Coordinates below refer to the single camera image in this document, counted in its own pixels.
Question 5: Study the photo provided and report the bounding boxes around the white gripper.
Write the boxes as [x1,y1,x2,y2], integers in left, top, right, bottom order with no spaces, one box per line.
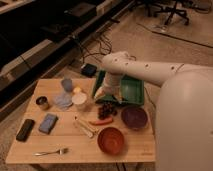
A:
[94,84,120,99]

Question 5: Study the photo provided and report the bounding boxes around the dark grape bunch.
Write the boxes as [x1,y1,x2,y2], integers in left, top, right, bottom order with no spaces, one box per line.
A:
[98,102,117,120]

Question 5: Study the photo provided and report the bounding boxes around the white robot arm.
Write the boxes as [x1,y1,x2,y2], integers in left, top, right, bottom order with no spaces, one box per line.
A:
[98,51,213,171]

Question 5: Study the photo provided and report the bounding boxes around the purple bowl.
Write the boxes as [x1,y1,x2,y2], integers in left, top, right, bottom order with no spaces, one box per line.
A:
[121,106,148,130]

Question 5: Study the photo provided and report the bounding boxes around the orange bowl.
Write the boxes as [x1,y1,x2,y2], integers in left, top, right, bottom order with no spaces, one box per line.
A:
[97,127,124,155]

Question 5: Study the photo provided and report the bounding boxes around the green plastic tray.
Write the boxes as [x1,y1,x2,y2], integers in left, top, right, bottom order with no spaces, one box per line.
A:
[92,70,144,105]

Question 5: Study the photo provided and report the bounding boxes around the black power adapter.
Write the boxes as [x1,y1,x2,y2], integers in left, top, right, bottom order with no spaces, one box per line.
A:
[81,63,97,77]

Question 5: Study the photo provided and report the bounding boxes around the orange carrot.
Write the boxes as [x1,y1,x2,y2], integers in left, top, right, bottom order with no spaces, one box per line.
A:
[89,117,113,126]

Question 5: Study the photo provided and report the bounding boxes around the small yellow object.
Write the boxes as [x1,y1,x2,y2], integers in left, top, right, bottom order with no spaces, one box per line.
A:
[73,87,82,93]

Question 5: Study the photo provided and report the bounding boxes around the white round container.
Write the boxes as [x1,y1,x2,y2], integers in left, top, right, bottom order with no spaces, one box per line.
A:
[72,92,87,106]

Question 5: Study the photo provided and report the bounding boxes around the wooden stick tool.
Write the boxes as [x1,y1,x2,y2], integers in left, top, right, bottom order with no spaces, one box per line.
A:
[75,117,98,138]

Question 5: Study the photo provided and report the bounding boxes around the small metal can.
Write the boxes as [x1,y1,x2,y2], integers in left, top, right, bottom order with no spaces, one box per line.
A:
[36,96,50,110]

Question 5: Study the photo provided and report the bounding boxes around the blue sponge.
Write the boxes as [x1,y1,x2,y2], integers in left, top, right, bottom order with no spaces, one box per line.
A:
[39,114,58,134]

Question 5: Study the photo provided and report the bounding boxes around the silver fork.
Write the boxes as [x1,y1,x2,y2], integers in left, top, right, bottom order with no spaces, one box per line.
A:
[34,148,69,156]

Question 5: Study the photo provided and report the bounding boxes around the office chair base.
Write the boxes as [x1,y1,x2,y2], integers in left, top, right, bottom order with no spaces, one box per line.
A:
[137,0,189,25]

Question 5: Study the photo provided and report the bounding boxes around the black floor cables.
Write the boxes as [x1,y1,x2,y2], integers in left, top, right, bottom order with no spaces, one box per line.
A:
[71,31,138,64]

